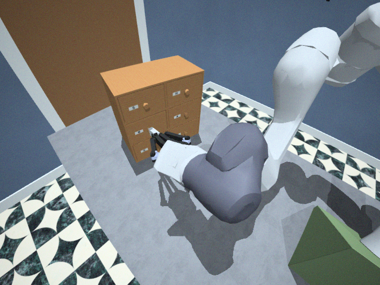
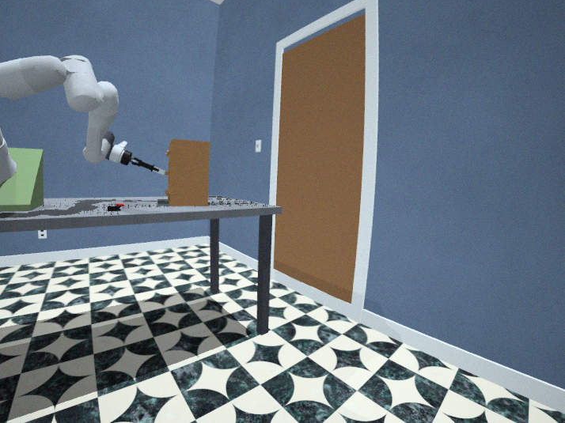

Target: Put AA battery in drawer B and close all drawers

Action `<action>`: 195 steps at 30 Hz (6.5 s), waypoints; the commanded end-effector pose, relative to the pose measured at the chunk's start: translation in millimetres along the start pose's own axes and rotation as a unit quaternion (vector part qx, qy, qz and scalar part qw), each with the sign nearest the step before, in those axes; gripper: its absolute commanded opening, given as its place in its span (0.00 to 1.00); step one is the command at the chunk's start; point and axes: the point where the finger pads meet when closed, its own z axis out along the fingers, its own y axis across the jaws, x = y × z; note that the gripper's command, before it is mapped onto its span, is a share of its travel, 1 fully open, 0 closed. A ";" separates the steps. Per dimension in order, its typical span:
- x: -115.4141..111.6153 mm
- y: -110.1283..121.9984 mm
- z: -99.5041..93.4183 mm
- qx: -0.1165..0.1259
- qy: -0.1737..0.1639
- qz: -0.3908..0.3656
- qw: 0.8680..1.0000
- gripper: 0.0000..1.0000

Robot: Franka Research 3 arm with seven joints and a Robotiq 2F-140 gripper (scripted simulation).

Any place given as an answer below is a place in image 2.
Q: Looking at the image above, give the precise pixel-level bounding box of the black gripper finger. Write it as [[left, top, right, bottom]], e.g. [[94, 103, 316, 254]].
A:
[[131, 157, 165, 175]]

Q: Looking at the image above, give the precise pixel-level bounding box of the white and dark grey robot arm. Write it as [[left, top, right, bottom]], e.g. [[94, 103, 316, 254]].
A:
[[0, 55, 127, 184]]

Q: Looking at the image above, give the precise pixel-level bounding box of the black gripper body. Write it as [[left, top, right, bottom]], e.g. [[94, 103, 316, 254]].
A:
[[120, 150, 135, 165]]

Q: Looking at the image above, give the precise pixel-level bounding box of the brown wooden chest of drawers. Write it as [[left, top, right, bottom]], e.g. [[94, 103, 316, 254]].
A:
[[169, 139, 210, 206]]

